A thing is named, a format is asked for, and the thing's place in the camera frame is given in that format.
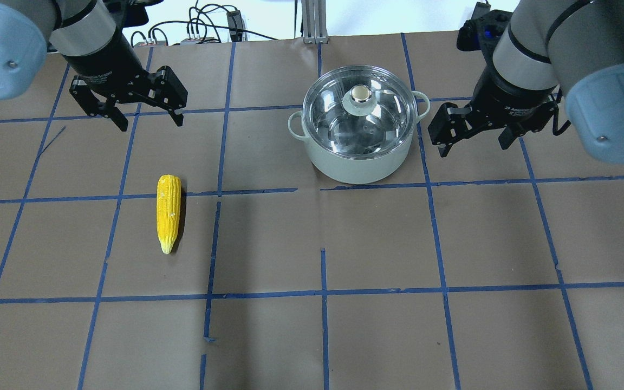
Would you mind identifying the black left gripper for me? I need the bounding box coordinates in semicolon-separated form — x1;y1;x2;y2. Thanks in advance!
67;33;188;132

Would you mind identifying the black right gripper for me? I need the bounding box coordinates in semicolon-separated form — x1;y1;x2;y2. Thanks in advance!
428;65;558;158

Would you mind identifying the yellow corn cob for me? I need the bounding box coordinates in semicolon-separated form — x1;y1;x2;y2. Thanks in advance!
156;174;183;255

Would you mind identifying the glass pot lid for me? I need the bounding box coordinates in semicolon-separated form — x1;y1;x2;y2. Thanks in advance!
301;65;427;160

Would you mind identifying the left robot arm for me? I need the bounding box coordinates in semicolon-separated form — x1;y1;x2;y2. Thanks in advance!
0;1;188;131

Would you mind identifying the pale green steel pot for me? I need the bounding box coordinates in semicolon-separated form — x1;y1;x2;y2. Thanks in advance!
287;65;428;185

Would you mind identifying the black power adapter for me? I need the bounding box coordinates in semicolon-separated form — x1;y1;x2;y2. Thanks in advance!
226;10;245;42

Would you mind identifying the aluminium frame post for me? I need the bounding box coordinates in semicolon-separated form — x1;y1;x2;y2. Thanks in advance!
301;0;329;44

